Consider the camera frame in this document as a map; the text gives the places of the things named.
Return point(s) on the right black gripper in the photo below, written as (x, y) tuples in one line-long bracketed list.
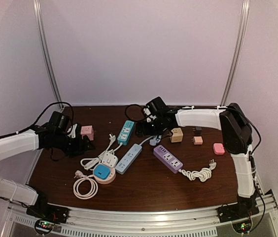
[(146, 133)]

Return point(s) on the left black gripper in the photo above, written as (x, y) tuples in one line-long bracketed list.
[(79, 148)]

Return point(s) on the pink cube socket adapter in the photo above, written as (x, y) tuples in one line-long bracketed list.
[(88, 131)]

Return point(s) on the beige cube socket adapter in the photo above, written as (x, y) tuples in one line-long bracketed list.
[(176, 135)]

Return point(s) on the teal power strip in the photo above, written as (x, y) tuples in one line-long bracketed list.
[(126, 132)]

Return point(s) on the light blue power strip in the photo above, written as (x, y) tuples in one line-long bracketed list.
[(128, 158)]

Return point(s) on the purple usb power strip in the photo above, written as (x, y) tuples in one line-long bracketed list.
[(168, 159)]

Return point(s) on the white square socket adapter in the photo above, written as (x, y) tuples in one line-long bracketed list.
[(109, 160)]

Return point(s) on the blue square adapter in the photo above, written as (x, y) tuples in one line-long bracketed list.
[(101, 171)]

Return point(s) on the dark blue usb charger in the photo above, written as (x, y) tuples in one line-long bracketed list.
[(197, 130)]

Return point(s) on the small pink charger plug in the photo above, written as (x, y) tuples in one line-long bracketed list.
[(197, 140)]

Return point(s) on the pink round power strip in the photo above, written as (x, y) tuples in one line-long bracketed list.
[(109, 179)]

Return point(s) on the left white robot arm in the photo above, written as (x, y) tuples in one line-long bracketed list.
[(34, 138)]

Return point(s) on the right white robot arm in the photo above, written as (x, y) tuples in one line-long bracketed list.
[(235, 127)]

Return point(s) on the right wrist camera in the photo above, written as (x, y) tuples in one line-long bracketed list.
[(154, 108)]

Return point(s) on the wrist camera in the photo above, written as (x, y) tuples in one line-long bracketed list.
[(61, 124), (154, 108)]

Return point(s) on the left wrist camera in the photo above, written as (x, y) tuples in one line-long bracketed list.
[(61, 124)]

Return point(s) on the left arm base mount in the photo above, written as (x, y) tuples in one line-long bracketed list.
[(53, 213)]

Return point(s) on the aluminium front rail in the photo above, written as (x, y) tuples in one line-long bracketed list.
[(200, 222)]

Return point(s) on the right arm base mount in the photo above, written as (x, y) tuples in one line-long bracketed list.
[(232, 212)]

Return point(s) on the left aluminium frame post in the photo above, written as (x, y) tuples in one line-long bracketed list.
[(45, 51)]

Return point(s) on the aluminium frame post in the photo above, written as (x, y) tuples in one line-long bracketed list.
[(45, 51), (237, 50)]

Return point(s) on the right aluminium frame post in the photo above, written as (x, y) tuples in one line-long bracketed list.
[(237, 50)]

